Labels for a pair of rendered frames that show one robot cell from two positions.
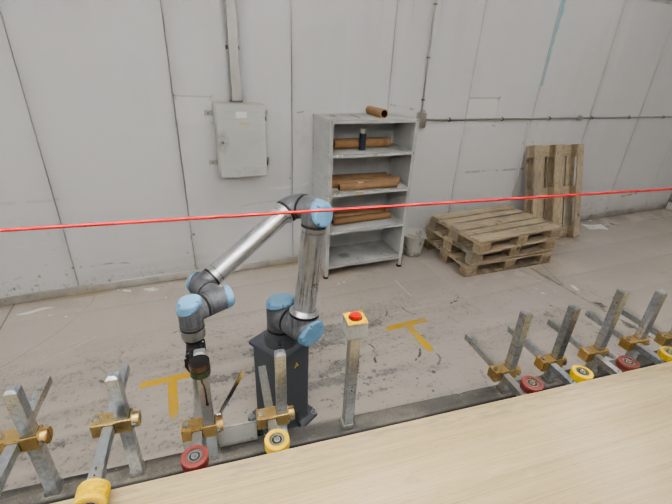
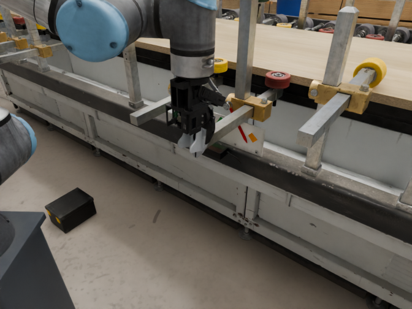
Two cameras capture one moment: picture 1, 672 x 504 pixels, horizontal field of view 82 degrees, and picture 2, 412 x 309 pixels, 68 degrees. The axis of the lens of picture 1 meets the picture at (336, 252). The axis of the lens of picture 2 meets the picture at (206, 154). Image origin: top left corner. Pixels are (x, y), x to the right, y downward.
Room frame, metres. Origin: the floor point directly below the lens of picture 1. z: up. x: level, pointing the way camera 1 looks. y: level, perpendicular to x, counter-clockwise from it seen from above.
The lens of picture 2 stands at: (1.53, 1.06, 1.24)
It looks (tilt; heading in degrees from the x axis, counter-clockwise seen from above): 34 degrees down; 235
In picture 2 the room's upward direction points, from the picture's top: straight up
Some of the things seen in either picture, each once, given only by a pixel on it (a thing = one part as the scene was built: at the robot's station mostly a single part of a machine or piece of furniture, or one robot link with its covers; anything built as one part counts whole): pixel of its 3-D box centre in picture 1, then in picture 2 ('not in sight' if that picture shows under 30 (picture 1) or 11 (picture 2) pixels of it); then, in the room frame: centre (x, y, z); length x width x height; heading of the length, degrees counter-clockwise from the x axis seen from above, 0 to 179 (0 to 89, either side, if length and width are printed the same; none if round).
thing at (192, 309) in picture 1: (191, 313); (190, 18); (1.20, 0.53, 1.13); 0.10 x 0.09 x 0.12; 138
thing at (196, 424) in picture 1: (203, 428); (248, 105); (0.93, 0.43, 0.85); 0.14 x 0.06 x 0.05; 108
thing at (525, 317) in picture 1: (513, 357); (34, 34); (1.32, -0.78, 0.89); 0.04 x 0.04 x 0.48; 18
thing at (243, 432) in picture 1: (220, 437); (228, 131); (0.97, 0.39, 0.75); 0.26 x 0.01 x 0.10; 108
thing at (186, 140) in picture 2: not in sight; (186, 141); (1.21, 0.52, 0.86); 0.06 x 0.03 x 0.09; 17
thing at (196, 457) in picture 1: (196, 466); (276, 89); (0.78, 0.40, 0.85); 0.08 x 0.08 x 0.11
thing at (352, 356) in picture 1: (350, 382); (128, 51); (1.10, -0.08, 0.93); 0.05 x 0.05 x 0.45; 18
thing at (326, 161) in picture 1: (360, 196); not in sight; (3.83, -0.22, 0.78); 0.90 x 0.45 x 1.55; 114
